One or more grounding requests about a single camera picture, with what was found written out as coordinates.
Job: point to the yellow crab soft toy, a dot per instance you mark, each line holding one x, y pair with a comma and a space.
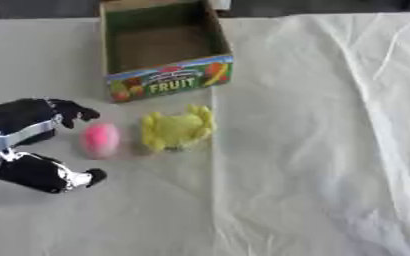
177, 128

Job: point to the cardboard box with printed front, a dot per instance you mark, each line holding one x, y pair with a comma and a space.
163, 50

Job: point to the pink oval soft toy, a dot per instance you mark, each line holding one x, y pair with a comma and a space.
100, 139

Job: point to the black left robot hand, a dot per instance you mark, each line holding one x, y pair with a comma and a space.
17, 116

